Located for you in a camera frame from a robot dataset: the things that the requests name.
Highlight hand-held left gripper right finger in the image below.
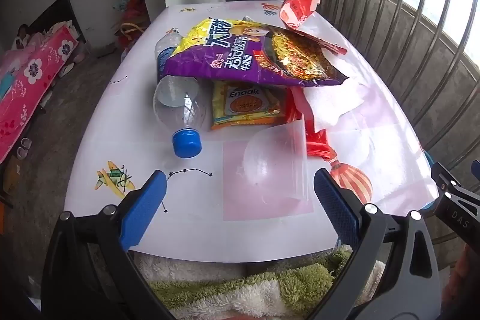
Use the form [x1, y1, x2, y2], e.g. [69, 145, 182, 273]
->
[305, 167, 443, 320]

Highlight yellow-handled bag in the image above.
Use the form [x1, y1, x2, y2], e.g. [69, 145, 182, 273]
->
[112, 22, 147, 54]

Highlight purple noodle bag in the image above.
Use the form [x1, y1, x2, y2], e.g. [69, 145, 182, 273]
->
[162, 17, 349, 88]

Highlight clear zip bag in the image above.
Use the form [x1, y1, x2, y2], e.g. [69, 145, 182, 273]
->
[243, 121, 309, 201]

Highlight black bed headboard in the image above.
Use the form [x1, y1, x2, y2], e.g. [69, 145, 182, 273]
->
[28, 0, 89, 54]

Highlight clear bottle blue label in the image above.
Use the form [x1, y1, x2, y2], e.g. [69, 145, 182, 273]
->
[155, 31, 185, 75]

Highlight pile of clothes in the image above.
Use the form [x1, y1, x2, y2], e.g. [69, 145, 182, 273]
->
[112, 0, 151, 28]

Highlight red white carton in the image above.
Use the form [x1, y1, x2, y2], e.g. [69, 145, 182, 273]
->
[279, 0, 321, 30]

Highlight white tissue paper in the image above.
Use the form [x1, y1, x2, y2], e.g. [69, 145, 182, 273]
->
[300, 80, 370, 129]

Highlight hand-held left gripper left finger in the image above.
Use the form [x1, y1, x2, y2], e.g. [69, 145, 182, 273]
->
[41, 170, 177, 320]

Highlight red plastic wrapper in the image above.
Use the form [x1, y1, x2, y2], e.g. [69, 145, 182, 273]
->
[285, 85, 338, 159]

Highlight green and white towel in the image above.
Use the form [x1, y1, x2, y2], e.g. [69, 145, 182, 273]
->
[131, 245, 387, 320]

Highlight clear bottle blue cap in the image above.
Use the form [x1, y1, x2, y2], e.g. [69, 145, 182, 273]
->
[153, 74, 212, 159]

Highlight orange yellow snack packet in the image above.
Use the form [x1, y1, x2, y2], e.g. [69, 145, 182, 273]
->
[210, 80, 289, 131]

